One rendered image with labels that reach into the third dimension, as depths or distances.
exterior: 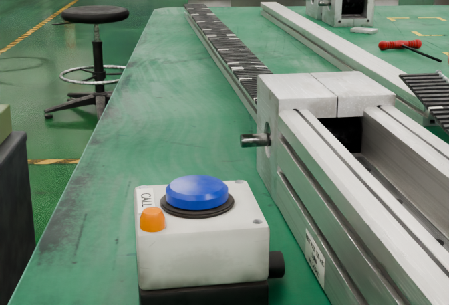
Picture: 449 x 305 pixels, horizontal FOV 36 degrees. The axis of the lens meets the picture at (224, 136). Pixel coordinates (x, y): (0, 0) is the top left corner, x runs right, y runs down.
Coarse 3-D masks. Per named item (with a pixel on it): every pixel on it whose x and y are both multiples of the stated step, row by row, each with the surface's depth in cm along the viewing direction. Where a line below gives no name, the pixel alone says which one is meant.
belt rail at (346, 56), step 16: (272, 16) 160; (288, 16) 146; (288, 32) 143; (304, 32) 130; (320, 32) 126; (320, 48) 121; (336, 48) 111; (352, 48) 111; (336, 64) 112; (352, 64) 104; (368, 64) 99; (384, 64) 99; (384, 80) 91; (400, 80) 90; (400, 96) 86; (416, 112) 82
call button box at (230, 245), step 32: (160, 192) 46; (192, 224) 41; (224, 224) 41; (256, 224) 41; (160, 256) 40; (192, 256) 41; (224, 256) 41; (256, 256) 41; (160, 288) 41; (192, 288) 42; (224, 288) 42; (256, 288) 42
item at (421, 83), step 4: (408, 80) 83; (412, 80) 83; (416, 80) 83; (420, 80) 83; (424, 80) 83; (428, 80) 84; (432, 80) 84; (436, 80) 84; (440, 80) 84; (444, 80) 84; (408, 84) 83; (412, 84) 82; (416, 84) 82; (420, 84) 82; (424, 84) 82; (428, 84) 82; (432, 84) 82; (436, 84) 83; (440, 84) 83; (444, 84) 83; (448, 84) 83
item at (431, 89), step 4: (412, 88) 81; (416, 88) 81; (420, 88) 81; (424, 88) 81; (428, 88) 82; (432, 88) 82; (436, 88) 82; (440, 88) 82; (444, 88) 82; (448, 88) 82; (416, 92) 80; (420, 92) 80; (424, 92) 80; (428, 92) 81; (432, 92) 81; (436, 92) 81; (440, 92) 81; (444, 92) 81; (448, 92) 81
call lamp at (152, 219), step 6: (144, 210) 40; (150, 210) 40; (156, 210) 40; (144, 216) 40; (150, 216) 40; (156, 216) 40; (162, 216) 40; (144, 222) 40; (150, 222) 40; (156, 222) 40; (162, 222) 40; (144, 228) 40; (150, 228) 40; (156, 228) 40; (162, 228) 40
